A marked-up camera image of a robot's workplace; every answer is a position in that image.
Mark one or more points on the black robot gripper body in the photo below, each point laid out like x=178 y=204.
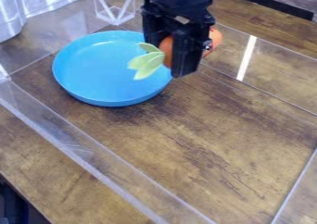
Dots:
x=193 y=10

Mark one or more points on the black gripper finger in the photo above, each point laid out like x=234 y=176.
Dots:
x=190 y=45
x=156 y=26

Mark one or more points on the orange toy carrot green leaves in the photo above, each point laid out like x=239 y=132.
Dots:
x=159 y=55

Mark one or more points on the blue round plastic tray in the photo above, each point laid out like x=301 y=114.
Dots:
x=91 y=70

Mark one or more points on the grey white patterned curtain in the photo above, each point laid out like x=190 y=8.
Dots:
x=16 y=11

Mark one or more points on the clear acrylic corner bracket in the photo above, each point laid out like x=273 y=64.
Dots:
x=116 y=11

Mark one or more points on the clear acrylic enclosure wall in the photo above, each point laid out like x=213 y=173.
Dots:
x=219 y=151

